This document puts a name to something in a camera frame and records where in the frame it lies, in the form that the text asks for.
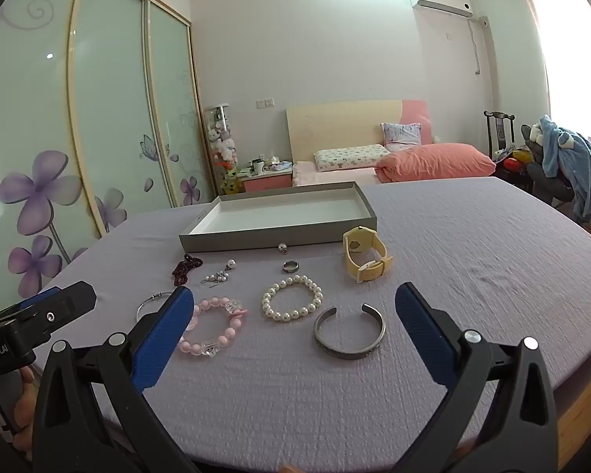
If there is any floral sliding door wardrobe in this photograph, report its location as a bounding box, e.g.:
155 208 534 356
0 0 217 326

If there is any white conduit pipe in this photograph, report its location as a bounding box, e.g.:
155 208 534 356
468 16 491 76

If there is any black wooden chair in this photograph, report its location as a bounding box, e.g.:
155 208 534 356
483 111 516 158

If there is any person's left hand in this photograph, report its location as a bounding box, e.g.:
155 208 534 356
12 365 37 461

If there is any white pearl bracelet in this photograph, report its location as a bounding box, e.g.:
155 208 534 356
261 275 324 323

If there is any grey jewelry tray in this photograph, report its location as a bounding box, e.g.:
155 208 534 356
178 181 378 253

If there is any coral duvet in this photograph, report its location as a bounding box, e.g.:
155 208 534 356
374 143 497 184

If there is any beige pink headboard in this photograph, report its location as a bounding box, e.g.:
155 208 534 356
286 99 431 175

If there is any blue plush garment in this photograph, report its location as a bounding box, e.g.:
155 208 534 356
537 114 591 225

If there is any grey office chair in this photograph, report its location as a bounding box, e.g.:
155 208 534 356
521 125 577 203

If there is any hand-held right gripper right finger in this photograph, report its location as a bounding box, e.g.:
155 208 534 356
395 282 559 473

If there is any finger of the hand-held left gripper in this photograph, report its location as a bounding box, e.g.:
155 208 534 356
0 281 97 344

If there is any wooden bed frame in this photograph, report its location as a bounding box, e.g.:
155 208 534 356
554 335 591 473

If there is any pink bead bracelet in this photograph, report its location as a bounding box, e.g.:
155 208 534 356
178 297 248 357

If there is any yellow amber bracelet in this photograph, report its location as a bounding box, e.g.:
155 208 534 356
343 225 395 284

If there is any purple pillow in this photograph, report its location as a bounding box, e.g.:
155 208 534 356
380 122 423 151

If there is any white patterned pillow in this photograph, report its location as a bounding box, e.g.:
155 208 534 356
314 144 390 173

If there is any pink bed sheet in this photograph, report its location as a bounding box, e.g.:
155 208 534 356
293 160 380 188

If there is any pink curtain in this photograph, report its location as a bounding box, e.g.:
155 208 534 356
515 0 591 237

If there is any silver cuff bangle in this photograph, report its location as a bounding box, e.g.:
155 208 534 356
313 304 387 360

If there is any pink white nightstand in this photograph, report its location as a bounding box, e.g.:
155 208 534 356
241 162 295 194

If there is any dark red bead bracelet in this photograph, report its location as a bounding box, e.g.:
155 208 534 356
171 253 204 287

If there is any plush toy display tube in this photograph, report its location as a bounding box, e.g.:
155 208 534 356
204 103 240 197

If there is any colourful toy pile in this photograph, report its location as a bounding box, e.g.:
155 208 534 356
495 147 533 171

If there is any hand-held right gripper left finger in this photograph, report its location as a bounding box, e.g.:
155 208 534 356
32 286 200 473

